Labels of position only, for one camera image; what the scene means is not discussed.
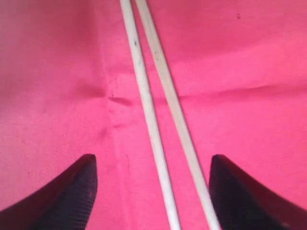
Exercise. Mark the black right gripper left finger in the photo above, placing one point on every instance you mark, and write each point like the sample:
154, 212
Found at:
65, 203

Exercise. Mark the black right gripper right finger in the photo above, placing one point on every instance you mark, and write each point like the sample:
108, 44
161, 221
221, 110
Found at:
242, 203

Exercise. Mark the lower wooden chopstick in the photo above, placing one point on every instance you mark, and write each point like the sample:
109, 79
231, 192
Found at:
149, 113

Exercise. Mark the wooden chopstick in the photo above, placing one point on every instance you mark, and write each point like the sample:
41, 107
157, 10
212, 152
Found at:
149, 113
177, 114

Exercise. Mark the upper wooden chopstick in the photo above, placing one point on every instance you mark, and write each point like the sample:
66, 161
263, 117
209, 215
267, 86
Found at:
177, 114

